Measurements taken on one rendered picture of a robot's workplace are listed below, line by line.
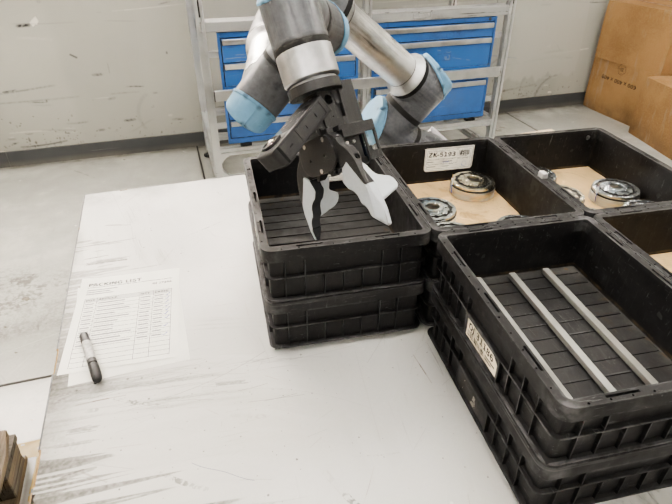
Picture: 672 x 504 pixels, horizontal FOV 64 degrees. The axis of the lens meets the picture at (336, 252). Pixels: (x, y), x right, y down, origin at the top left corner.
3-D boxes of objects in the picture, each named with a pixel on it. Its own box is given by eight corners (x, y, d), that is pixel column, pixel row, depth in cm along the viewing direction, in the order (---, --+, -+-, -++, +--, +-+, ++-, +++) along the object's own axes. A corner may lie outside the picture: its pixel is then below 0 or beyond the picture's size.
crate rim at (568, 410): (433, 244, 95) (434, 232, 94) (585, 225, 100) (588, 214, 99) (559, 425, 62) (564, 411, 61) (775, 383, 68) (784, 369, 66)
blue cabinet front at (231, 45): (228, 143, 289) (216, 32, 258) (356, 129, 307) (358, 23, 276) (229, 145, 287) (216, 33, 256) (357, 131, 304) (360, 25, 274)
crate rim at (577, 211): (371, 155, 128) (372, 146, 126) (489, 145, 133) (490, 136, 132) (433, 244, 95) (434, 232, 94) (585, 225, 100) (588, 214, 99)
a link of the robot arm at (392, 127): (381, 147, 156) (347, 120, 149) (414, 112, 151) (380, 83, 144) (392, 167, 147) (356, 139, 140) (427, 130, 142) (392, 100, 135)
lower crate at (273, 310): (251, 244, 133) (247, 201, 127) (368, 230, 139) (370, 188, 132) (270, 356, 101) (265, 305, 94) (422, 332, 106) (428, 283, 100)
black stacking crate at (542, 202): (371, 192, 133) (372, 148, 126) (483, 181, 138) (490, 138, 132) (428, 287, 100) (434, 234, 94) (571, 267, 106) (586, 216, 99)
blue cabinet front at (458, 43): (369, 127, 308) (373, 23, 278) (481, 115, 326) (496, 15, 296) (371, 129, 306) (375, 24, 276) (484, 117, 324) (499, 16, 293)
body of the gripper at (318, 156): (386, 160, 72) (359, 70, 70) (338, 174, 66) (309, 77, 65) (350, 173, 78) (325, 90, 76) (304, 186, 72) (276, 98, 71)
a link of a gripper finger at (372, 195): (424, 198, 66) (377, 150, 70) (391, 210, 63) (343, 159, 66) (413, 216, 69) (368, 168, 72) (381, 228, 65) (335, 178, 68)
